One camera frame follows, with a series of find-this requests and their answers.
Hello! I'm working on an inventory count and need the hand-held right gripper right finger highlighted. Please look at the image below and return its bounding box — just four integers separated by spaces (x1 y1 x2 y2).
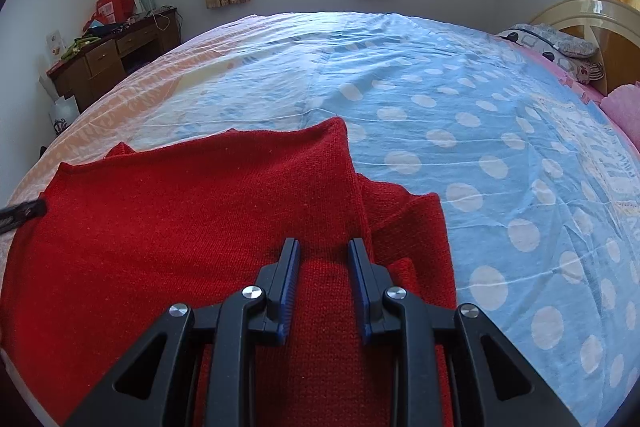
347 237 583 427

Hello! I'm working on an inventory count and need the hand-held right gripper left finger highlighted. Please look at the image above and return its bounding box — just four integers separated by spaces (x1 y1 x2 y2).
62 237 302 427

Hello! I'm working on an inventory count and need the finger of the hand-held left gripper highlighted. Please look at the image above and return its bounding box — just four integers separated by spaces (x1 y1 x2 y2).
0 199 48 235

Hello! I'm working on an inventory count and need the red knitted sweater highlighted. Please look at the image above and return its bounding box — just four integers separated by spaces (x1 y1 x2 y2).
0 117 458 427

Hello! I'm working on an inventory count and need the white paper bag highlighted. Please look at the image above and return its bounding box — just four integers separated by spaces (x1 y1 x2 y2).
48 96 81 130

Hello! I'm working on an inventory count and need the white card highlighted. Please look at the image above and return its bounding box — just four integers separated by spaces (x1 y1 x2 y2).
46 30 66 58

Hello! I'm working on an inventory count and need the brown wooden desk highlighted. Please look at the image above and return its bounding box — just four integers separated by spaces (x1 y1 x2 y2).
46 7 182 112

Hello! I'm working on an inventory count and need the green cloth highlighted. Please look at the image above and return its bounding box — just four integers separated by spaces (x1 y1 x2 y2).
60 34 101 60

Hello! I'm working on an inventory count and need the polka dot bedsheet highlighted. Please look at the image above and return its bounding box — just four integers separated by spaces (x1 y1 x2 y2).
0 10 640 427

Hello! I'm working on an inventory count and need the red box on desk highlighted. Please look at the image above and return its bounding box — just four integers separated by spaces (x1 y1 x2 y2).
95 0 130 24

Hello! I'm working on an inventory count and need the patterned pillow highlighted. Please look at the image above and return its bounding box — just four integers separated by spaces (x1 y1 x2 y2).
495 23 606 82

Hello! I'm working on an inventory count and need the pink quilt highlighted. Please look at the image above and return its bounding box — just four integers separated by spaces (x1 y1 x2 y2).
600 82 640 148

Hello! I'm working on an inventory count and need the cream wooden headboard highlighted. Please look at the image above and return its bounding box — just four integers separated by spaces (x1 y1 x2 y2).
529 0 640 98

